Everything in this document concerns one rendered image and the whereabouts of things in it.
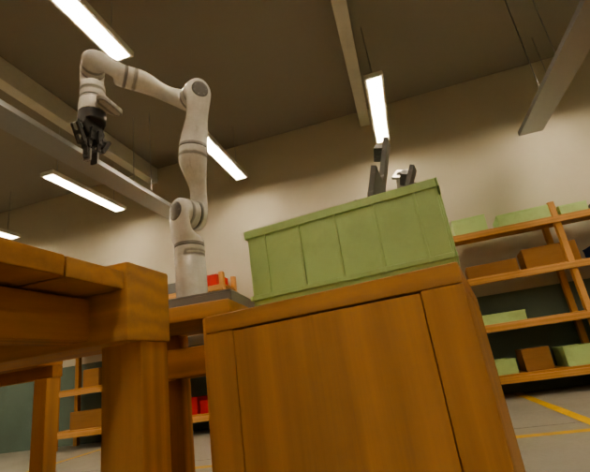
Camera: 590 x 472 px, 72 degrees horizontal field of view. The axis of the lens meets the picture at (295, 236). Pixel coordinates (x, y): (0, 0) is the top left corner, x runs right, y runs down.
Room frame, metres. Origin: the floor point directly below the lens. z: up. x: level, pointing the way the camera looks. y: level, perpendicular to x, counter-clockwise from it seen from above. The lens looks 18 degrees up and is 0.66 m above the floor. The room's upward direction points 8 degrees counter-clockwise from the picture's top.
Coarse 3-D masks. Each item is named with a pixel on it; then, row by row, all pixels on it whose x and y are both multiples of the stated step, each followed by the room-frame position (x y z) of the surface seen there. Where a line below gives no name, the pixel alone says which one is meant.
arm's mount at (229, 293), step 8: (192, 296) 1.06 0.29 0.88; (200, 296) 1.06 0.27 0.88; (208, 296) 1.05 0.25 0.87; (216, 296) 1.05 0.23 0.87; (224, 296) 1.05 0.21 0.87; (232, 296) 1.06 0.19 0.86; (240, 296) 1.13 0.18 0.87; (176, 304) 1.06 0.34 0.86; (184, 304) 1.06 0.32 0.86; (248, 304) 1.21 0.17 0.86
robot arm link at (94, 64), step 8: (88, 56) 0.93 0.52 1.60; (96, 56) 0.94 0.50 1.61; (104, 56) 0.96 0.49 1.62; (88, 64) 0.94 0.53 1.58; (96, 64) 0.95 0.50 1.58; (104, 64) 0.96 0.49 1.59; (112, 64) 0.98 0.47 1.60; (120, 64) 0.99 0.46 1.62; (88, 72) 0.97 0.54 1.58; (96, 72) 0.97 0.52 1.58; (104, 72) 0.97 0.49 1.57; (112, 72) 0.98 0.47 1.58; (120, 72) 1.00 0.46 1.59; (120, 80) 1.01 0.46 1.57
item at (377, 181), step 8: (376, 144) 0.88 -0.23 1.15; (384, 144) 0.86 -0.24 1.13; (376, 152) 0.87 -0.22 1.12; (384, 152) 0.86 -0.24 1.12; (376, 160) 0.89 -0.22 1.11; (384, 160) 0.86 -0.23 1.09; (376, 168) 0.78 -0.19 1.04; (384, 168) 0.86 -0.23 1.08; (376, 176) 0.79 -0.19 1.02; (384, 176) 0.87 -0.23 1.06; (376, 184) 0.80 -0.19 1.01; (384, 184) 0.88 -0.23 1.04; (368, 192) 0.78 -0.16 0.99; (376, 192) 0.81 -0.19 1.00
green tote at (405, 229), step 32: (384, 192) 0.73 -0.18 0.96; (416, 192) 0.71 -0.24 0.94; (288, 224) 0.80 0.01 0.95; (320, 224) 0.78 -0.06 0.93; (352, 224) 0.76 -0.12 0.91; (384, 224) 0.74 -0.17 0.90; (416, 224) 0.72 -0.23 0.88; (448, 224) 0.74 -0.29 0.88; (256, 256) 0.84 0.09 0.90; (288, 256) 0.81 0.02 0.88; (320, 256) 0.79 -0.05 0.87; (352, 256) 0.76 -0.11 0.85; (384, 256) 0.74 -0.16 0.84; (416, 256) 0.72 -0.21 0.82; (448, 256) 0.70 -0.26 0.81; (256, 288) 0.84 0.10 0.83; (288, 288) 0.81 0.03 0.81; (320, 288) 0.79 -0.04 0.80
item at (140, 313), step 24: (120, 264) 0.74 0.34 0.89; (144, 288) 0.79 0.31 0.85; (96, 312) 0.75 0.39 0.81; (120, 312) 0.74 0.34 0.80; (144, 312) 0.79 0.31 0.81; (168, 312) 0.87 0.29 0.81; (96, 336) 0.75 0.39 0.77; (120, 336) 0.74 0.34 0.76; (144, 336) 0.79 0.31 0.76; (168, 336) 0.86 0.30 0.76; (0, 360) 0.81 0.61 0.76; (24, 360) 0.81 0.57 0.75; (48, 360) 0.87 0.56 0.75
